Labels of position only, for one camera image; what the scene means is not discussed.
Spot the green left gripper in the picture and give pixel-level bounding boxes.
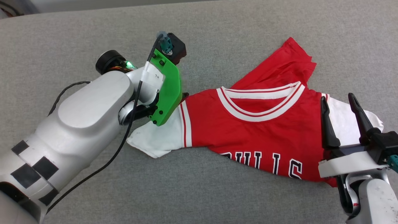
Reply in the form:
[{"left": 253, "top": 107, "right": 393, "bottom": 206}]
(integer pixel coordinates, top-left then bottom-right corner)
[{"left": 149, "top": 48, "right": 189, "bottom": 127}]

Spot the red and white basketball jersey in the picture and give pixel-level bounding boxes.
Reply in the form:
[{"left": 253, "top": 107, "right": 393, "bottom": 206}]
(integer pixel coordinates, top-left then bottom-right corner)
[{"left": 127, "top": 37, "right": 384, "bottom": 188}]

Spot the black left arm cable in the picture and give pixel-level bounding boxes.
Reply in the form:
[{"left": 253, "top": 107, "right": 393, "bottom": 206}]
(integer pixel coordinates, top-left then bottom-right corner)
[{"left": 47, "top": 31, "right": 173, "bottom": 215}]

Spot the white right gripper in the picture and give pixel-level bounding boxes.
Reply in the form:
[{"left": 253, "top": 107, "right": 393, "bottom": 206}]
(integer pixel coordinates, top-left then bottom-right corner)
[{"left": 318, "top": 92, "right": 390, "bottom": 178}]

